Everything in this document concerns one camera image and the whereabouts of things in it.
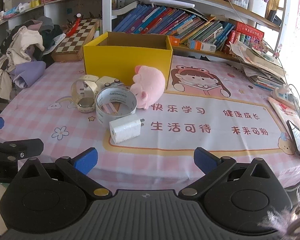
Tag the stack of papers and books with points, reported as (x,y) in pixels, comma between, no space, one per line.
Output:
(260,65)

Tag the thick red book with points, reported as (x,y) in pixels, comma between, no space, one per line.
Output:
(248,31)

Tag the purple garment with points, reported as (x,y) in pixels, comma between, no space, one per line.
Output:
(30,72)

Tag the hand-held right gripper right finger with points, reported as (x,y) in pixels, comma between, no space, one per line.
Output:
(205,160)

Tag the pink booklet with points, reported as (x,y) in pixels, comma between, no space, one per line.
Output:
(281,112)

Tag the white shelf unit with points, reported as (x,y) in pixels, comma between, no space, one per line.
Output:
(106,5)

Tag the white and orange box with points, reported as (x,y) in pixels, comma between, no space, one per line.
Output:
(201,45)

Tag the wooden chessboard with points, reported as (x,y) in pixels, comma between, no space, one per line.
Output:
(75,40)

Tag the white charger plug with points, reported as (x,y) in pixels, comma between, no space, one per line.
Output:
(125,130)

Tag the row of colourful books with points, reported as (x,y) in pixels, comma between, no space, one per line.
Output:
(165,21)

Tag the black smartphone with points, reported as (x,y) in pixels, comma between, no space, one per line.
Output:
(297,140)

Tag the yellow cardboard box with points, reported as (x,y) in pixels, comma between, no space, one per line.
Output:
(127,60)

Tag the small flat tape roll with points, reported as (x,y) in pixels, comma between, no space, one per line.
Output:
(86,108)

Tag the red tassel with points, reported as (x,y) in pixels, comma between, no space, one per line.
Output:
(73,27)

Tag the pile of dark clothes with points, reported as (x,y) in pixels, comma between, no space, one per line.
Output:
(52,33)

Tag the white power strip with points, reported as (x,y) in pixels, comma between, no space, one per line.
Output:
(283,95)

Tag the pink printed desktop mat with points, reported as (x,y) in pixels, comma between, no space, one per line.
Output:
(190,140)

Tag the pink plush pig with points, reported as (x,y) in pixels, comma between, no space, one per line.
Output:
(150,85)

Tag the white printed tape roll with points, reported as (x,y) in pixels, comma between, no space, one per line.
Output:
(101,116)

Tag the lilac fluffy pompom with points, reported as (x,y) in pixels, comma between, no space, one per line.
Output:
(285,217)

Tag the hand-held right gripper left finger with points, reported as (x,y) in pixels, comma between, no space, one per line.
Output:
(86,160)

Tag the cream cube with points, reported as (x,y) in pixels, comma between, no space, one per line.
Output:
(106,81)

